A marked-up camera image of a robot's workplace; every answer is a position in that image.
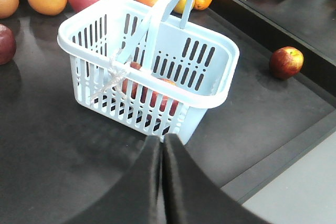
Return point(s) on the red yellow apple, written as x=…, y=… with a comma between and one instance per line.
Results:
x=136, y=66
x=286, y=62

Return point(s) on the crumpled plastic tie strip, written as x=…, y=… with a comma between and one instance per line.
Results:
x=116, y=76

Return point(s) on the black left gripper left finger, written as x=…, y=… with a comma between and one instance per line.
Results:
x=133, y=199

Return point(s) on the light blue plastic basket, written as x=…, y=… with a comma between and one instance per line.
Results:
x=201, y=63

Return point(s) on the dark red apple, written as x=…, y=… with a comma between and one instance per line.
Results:
x=7, y=44

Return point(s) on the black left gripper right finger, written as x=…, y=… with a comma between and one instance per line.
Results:
x=190, y=196

